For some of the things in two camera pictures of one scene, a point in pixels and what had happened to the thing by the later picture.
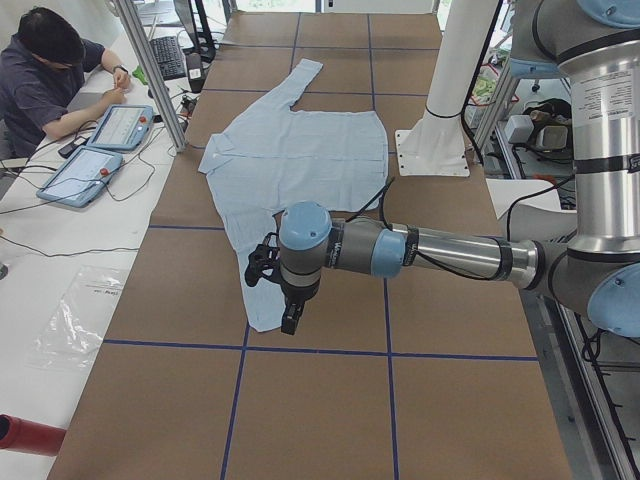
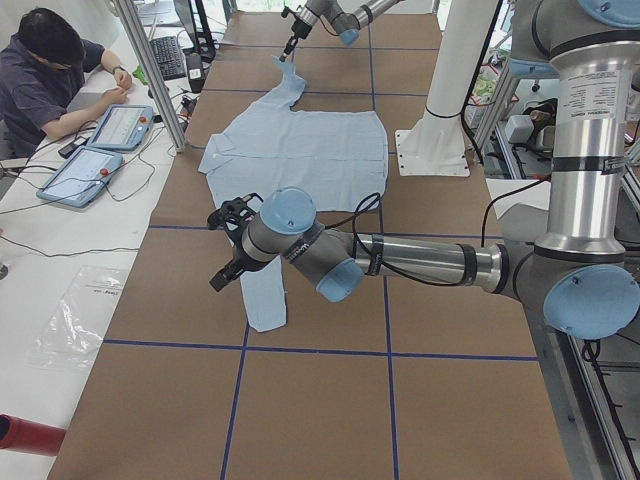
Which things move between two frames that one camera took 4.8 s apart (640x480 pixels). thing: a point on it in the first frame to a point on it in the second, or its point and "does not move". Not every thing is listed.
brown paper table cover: [441, 374] does not move
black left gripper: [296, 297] to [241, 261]
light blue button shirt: [264, 164] does not move
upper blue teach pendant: [123, 127] does not move
